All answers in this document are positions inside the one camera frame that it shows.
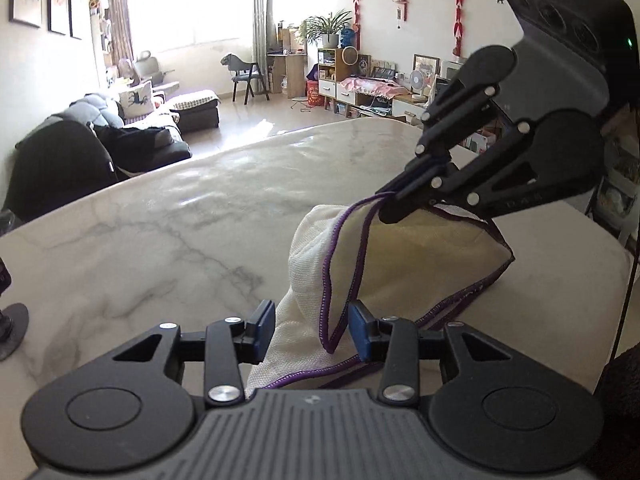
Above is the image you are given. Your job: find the deer print cushion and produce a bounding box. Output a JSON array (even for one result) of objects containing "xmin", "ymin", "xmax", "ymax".
[{"xmin": 119, "ymin": 80, "xmax": 155, "ymax": 119}]

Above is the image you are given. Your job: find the grey office chair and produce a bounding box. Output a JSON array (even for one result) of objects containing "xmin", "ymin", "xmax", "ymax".
[{"xmin": 134, "ymin": 51, "xmax": 180, "ymax": 98}]

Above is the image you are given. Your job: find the white towel purple trim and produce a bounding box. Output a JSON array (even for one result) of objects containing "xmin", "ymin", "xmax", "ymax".
[{"xmin": 246, "ymin": 195, "xmax": 514, "ymax": 392}]

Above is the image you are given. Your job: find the potted green plant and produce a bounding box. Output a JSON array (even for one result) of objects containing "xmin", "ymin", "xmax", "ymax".
[{"xmin": 298, "ymin": 10, "xmax": 352, "ymax": 49}]

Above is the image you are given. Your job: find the wooden desk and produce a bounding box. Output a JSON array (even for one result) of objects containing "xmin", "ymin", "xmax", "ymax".
[{"xmin": 268, "ymin": 52, "xmax": 307, "ymax": 99}]

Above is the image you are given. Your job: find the phone on stand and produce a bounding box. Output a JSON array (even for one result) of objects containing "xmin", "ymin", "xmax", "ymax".
[{"xmin": 0, "ymin": 257, "xmax": 30, "ymax": 362}]

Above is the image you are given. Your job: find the black jacket on sofa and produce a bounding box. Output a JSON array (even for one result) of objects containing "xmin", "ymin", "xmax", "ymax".
[{"xmin": 94, "ymin": 126, "xmax": 175, "ymax": 176}]

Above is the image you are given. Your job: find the black dining chair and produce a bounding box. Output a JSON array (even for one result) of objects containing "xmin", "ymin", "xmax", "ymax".
[{"xmin": 220, "ymin": 53, "xmax": 270, "ymax": 105}]

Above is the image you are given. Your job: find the low white tv cabinet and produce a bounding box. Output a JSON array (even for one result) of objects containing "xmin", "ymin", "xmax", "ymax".
[{"xmin": 314, "ymin": 47, "xmax": 440, "ymax": 122}]

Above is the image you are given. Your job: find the framed picture on cabinet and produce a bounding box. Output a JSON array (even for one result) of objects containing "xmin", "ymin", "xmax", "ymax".
[{"xmin": 412, "ymin": 54, "xmax": 440, "ymax": 79}]

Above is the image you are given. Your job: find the dark grey sofa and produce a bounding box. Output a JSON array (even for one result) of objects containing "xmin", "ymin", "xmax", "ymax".
[{"xmin": 49, "ymin": 91, "xmax": 194, "ymax": 181}]

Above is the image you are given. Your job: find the dark ottoman checkered top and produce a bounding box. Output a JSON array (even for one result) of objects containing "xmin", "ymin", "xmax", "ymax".
[{"xmin": 167, "ymin": 90, "xmax": 219, "ymax": 133}]

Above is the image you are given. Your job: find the pink cloth on cabinet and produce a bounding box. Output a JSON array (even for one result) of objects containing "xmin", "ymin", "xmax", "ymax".
[{"xmin": 337, "ymin": 77, "xmax": 409, "ymax": 100}]

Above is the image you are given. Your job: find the small white desk fan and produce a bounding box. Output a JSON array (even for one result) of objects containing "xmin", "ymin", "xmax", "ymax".
[{"xmin": 410, "ymin": 70, "xmax": 427, "ymax": 98}]

